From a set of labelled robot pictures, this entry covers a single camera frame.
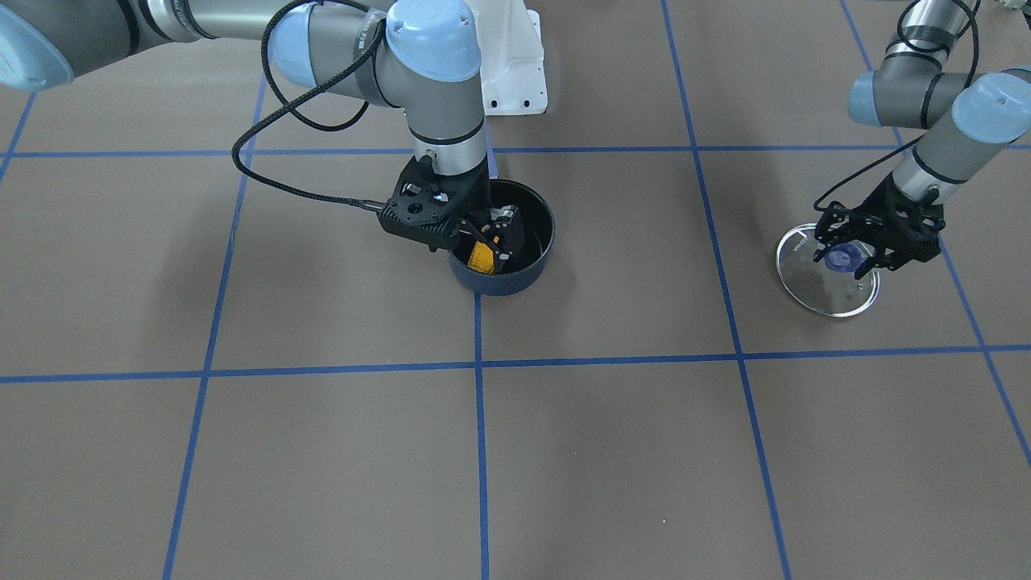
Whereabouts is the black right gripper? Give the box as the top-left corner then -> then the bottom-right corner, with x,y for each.
435,166 -> 526,260

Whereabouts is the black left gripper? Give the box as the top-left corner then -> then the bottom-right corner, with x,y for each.
813,177 -> 944,280

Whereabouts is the yellow plastic corn cob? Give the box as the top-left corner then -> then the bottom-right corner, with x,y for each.
466,241 -> 497,276

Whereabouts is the dark blue saucepan purple handle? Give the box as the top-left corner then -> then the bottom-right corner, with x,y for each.
448,179 -> 555,296

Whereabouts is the glass lid purple knob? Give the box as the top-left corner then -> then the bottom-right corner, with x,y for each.
776,223 -> 880,318

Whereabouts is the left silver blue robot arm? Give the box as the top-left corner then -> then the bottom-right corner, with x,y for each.
814,1 -> 1030,278

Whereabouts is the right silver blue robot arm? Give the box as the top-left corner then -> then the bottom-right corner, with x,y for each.
2,1 -> 526,274

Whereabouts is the brown table mat blue grid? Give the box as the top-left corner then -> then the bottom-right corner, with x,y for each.
2,1 -> 1029,579

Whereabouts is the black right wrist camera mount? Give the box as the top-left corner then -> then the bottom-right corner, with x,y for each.
377,155 -> 472,252

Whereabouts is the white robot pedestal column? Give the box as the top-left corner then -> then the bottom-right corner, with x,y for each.
467,1 -> 548,115

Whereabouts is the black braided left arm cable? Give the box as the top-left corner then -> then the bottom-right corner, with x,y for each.
814,0 -> 980,213

